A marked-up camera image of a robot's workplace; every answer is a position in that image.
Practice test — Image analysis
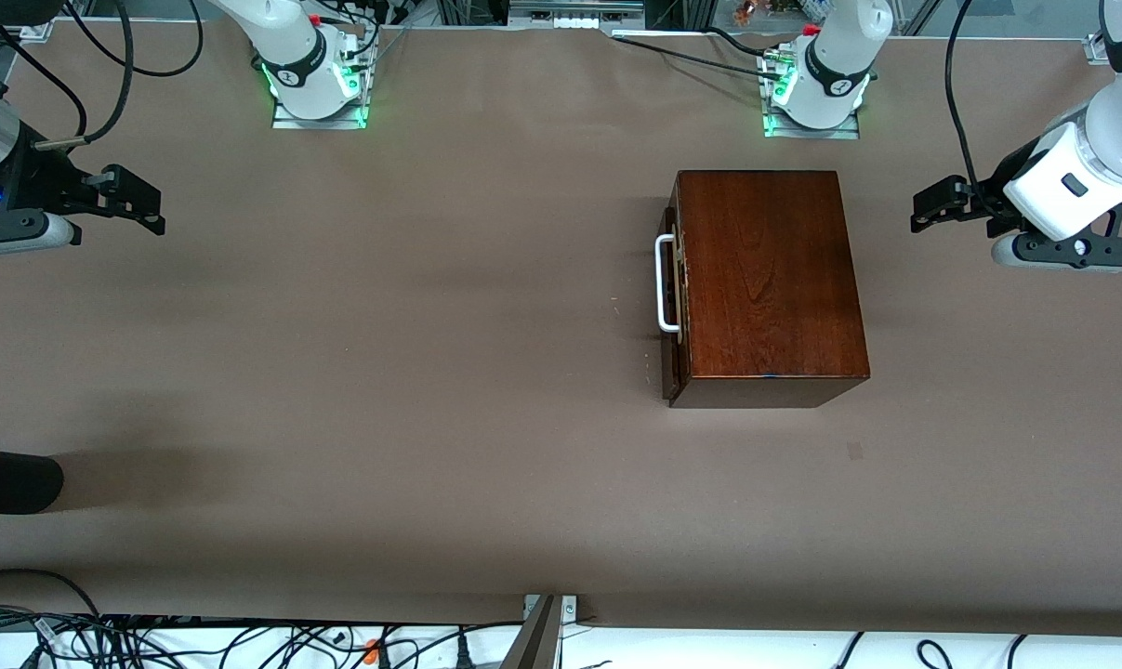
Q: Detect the dark metal beam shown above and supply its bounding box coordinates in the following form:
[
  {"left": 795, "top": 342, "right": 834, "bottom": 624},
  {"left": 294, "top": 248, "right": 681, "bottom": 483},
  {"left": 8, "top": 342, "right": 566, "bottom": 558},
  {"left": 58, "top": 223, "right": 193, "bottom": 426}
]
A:
[{"left": 501, "top": 595, "right": 561, "bottom": 669}]

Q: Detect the white power strip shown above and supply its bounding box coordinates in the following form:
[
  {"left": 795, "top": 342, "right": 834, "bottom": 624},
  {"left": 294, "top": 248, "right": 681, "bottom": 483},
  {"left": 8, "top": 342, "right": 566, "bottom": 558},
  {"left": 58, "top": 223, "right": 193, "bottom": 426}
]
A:
[{"left": 509, "top": 0, "right": 645, "bottom": 29}]

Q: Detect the silver metal bracket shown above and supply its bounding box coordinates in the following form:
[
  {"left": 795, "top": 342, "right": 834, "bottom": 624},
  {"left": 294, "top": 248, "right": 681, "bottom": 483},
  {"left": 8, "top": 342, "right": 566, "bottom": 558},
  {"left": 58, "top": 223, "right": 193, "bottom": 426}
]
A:
[{"left": 523, "top": 595, "right": 579, "bottom": 622}]

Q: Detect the dark wooden cabinet box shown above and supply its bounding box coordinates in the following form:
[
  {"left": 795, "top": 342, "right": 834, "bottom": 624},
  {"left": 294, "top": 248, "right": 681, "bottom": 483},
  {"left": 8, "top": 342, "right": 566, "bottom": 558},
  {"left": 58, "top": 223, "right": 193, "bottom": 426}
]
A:
[{"left": 663, "top": 169, "right": 871, "bottom": 410}]

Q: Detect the wooden drawer with white handle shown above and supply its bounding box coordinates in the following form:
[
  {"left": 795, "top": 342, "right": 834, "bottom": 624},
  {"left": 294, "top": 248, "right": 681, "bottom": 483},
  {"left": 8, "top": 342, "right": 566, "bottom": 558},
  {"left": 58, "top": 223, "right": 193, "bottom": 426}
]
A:
[{"left": 654, "top": 204, "right": 690, "bottom": 402}]

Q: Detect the aluminium arm base plate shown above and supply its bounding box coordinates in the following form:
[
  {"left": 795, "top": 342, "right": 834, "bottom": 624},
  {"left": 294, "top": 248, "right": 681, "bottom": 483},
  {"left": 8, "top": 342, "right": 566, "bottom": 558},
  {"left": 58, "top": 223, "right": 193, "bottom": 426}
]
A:
[
  {"left": 271, "top": 65, "right": 370, "bottom": 131},
  {"left": 761, "top": 51, "right": 861, "bottom": 140}
]

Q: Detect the black rounded object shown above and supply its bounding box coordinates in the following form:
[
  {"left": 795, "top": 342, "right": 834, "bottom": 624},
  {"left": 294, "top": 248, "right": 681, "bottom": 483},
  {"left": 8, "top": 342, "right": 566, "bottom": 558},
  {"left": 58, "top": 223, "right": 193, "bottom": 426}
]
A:
[{"left": 0, "top": 446, "right": 65, "bottom": 515}]

